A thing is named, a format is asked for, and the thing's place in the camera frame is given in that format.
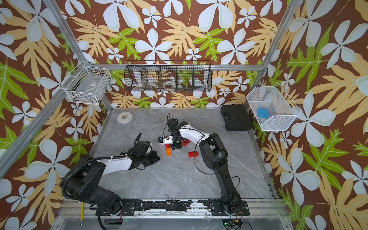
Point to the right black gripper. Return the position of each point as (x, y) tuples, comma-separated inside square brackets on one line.
[(177, 146)]

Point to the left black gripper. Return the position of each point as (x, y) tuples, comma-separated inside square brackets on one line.
[(155, 158)]

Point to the black wire basket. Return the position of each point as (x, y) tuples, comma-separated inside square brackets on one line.
[(168, 75)]

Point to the white wire basket right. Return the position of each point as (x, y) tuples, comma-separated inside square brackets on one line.
[(283, 110)]

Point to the black plastic case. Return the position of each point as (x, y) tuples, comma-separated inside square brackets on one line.
[(236, 117)]

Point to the white wire basket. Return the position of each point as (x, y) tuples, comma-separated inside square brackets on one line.
[(86, 84), (283, 110)]

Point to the blue object in basket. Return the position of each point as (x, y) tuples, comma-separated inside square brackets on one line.
[(263, 113)]

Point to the white wire basket left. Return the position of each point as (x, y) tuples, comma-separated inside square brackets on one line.
[(86, 84)]

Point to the aluminium frame post right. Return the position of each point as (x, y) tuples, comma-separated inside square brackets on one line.
[(281, 31)]

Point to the orange lego brick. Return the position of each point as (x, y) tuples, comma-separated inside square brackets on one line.
[(168, 151)]

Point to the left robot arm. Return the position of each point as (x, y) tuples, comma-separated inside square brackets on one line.
[(81, 183)]

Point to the white tape roll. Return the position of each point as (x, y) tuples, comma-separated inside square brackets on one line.
[(124, 117)]

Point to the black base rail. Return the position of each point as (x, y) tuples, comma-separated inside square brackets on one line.
[(212, 207)]

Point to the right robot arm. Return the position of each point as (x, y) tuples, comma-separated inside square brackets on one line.
[(215, 157)]

